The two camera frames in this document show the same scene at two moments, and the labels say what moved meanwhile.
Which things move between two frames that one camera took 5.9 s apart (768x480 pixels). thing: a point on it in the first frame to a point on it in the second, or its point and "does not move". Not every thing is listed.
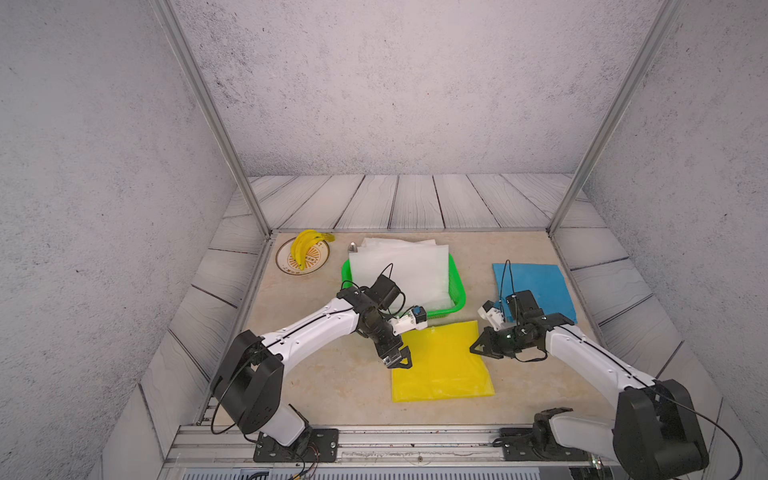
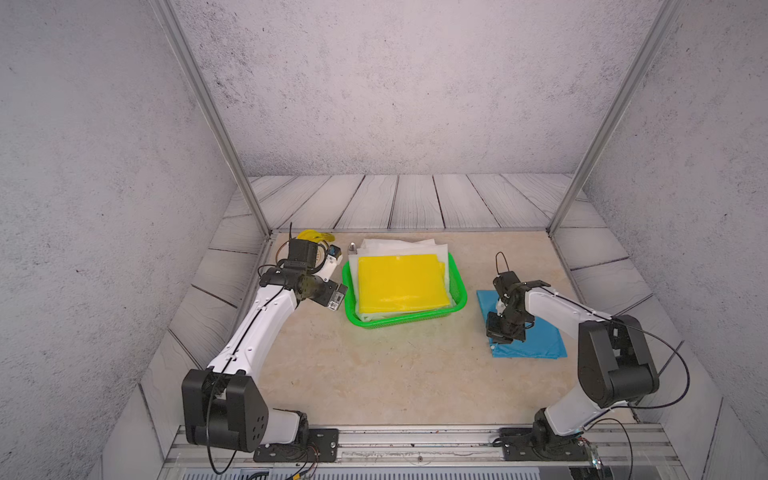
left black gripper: [394, 359] to [326, 297]
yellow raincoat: [443, 365] to [401, 282]
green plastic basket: [456, 287] does not move
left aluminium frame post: [191, 64] does not move
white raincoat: [419, 267] does not move
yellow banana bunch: [303, 241] does not move
